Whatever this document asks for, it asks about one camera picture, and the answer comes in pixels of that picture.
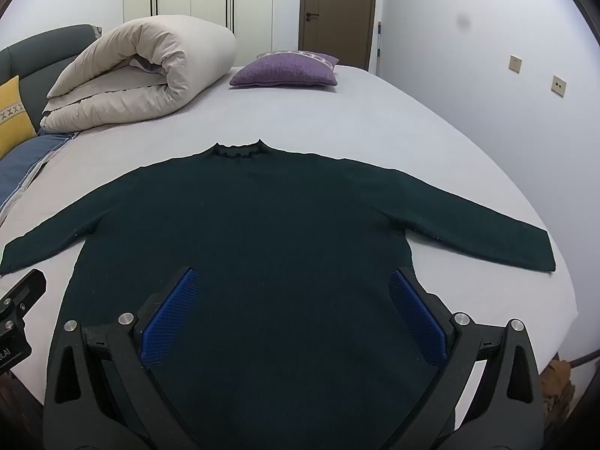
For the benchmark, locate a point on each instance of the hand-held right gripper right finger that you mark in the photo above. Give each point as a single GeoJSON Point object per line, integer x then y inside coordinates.
{"type": "Point", "coordinates": [417, 311]}

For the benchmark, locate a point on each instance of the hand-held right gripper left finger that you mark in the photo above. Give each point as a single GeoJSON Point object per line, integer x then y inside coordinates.
{"type": "Point", "coordinates": [171, 311]}

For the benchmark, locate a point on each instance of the dark green sweater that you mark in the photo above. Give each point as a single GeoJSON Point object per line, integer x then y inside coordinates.
{"type": "Point", "coordinates": [281, 225]}

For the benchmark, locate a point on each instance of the brown crumpled object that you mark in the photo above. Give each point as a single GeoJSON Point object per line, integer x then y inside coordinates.
{"type": "Point", "coordinates": [558, 393]}

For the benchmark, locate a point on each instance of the blue blanket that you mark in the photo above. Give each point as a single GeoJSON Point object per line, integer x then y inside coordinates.
{"type": "Point", "coordinates": [23, 159]}

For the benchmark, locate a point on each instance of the yellow cushion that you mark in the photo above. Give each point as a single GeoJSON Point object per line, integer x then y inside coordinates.
{"type": "Point", "coordinates": [11, 117]}

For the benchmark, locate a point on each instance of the bed with white sheet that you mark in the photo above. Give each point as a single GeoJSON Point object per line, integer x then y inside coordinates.
{"type": "Point", "coordinates": [328, 117]}

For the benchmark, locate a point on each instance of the rolled beige duvet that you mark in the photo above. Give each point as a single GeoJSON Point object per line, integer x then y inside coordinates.
{"type": "Point", "coordinates": [140, 70]}

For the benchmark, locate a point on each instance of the purple pillow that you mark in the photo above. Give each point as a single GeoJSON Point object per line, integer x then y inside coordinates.
{"type": "Point", "coordinates": [286, 70]}

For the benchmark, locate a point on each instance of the thin white stick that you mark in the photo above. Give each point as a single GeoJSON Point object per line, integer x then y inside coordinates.
{"type": "Point", "coordinates": [378, 47]}

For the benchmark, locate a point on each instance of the grey padded headboard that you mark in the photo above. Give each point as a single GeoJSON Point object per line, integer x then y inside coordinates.
{"type": "Point", "coordinates": [47, 47]}

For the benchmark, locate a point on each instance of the brown wooden door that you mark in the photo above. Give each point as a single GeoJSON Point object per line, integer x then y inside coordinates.
{"type": "Point", "coordinates": [337, 9]}

